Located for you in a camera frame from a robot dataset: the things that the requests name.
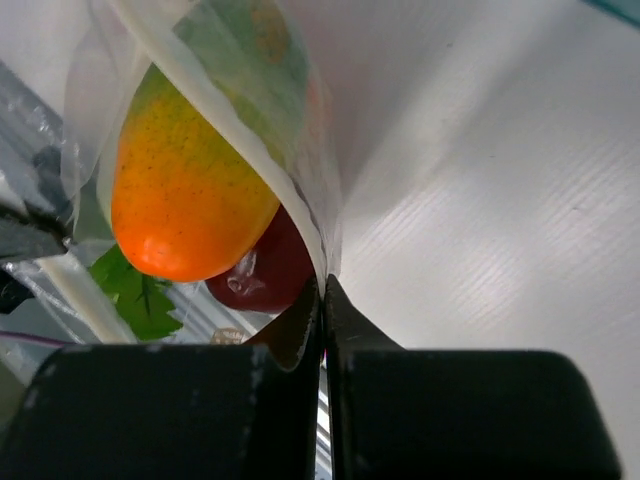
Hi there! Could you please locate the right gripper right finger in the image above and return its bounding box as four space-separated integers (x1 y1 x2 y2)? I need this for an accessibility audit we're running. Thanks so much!
323 277 622 479

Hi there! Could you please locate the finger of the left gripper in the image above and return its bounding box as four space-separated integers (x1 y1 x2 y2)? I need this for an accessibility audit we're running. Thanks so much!
1 207 68 264

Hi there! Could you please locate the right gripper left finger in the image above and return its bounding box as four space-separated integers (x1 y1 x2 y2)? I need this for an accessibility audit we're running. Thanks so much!
1 280 320 479

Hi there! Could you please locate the dark red apple toy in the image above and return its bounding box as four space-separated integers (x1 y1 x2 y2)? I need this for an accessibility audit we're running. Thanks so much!
205 208 314 314

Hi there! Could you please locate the orange green mango toy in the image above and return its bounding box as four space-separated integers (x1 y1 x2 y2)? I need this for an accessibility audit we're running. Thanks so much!
111 66 280 282

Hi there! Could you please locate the clear zip top bag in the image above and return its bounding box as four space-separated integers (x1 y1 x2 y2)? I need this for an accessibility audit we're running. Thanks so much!
1 1 340 344

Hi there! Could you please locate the green leaf toy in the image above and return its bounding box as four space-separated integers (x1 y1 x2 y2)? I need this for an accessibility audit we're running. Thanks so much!
89 245 183 342

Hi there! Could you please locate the teal plastic tray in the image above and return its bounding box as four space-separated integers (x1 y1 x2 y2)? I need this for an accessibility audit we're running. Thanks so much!
585 0 640 28

